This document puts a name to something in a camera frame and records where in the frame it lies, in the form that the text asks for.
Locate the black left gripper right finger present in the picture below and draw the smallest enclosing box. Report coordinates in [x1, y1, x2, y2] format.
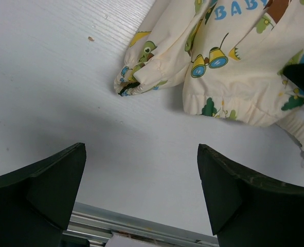
[197, 144, 304, 246]

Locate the aluminium front table rail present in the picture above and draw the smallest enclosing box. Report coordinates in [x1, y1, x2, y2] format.
[64, 202, 219, 246]

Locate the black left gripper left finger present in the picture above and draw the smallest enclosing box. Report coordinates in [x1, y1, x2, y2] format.
[0, 143, 86, 246]

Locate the cream dinosaur print baby jacket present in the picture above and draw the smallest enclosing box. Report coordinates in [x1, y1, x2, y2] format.
[114, 1, 304, 153]

